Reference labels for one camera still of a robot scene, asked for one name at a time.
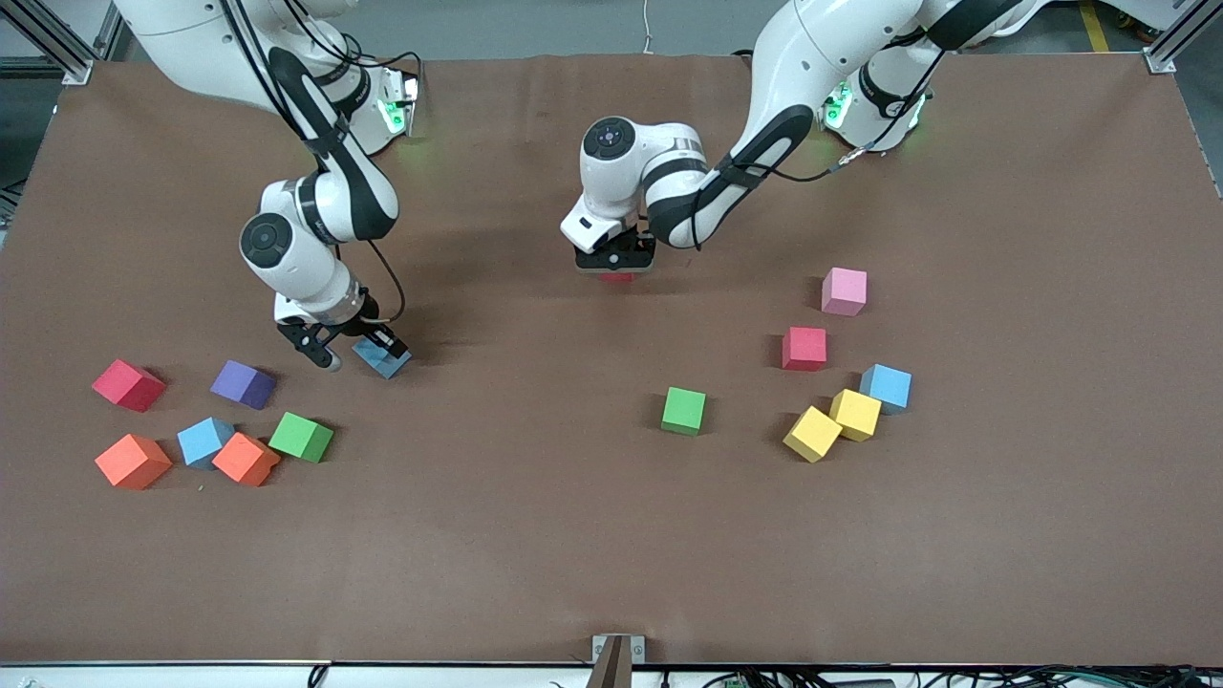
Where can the green foam block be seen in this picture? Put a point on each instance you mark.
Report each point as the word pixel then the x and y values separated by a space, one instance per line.
pixel 301 437
pixel 684 411

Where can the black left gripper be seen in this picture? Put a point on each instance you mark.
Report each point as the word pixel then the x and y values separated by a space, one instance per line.
pixel 632 250

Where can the blue foam block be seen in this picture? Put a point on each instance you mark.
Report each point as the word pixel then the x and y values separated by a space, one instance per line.
pixel 382 366
pixel 886 387
pixel 203 442

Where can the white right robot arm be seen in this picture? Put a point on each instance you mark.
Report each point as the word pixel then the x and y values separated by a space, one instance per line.
pixel 296 272

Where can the pink foam block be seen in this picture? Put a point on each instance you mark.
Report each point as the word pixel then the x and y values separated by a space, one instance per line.
pixel 845 291

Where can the orange foam block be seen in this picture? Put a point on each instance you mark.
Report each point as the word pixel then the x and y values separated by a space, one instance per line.
pixel 246 460
pixel 133 462

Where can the red foam block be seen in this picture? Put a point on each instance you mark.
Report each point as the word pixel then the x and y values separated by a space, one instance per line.
pixel 616 277
pixel 804 349

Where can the yellow floor tape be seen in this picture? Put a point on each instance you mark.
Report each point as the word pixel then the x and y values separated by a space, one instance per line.
pixel 1094 24

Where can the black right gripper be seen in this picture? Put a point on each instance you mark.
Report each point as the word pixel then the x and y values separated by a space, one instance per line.
pixel 362 328

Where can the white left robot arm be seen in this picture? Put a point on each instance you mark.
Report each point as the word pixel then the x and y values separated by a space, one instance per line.
pixel 812 57

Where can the yellow foam block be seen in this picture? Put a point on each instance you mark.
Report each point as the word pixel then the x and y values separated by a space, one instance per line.
pixel 855 414
pixel 812 434

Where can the brown table mat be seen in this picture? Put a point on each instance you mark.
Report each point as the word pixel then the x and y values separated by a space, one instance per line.
pixel 611 535

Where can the aluminium frame post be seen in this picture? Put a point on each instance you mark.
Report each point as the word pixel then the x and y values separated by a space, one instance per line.
pixel 1162 61
pixel 53 43

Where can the purple foam block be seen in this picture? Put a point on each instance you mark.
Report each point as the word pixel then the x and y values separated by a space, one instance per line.
pixel 243 384

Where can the white background machine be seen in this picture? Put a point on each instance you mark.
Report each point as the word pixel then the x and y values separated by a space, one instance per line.
pixel 1147 10

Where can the crimson foam block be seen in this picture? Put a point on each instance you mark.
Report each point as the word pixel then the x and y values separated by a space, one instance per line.
pixel 129 387

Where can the metal table bracket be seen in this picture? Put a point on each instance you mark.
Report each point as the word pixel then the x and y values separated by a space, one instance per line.
pixel 600 650

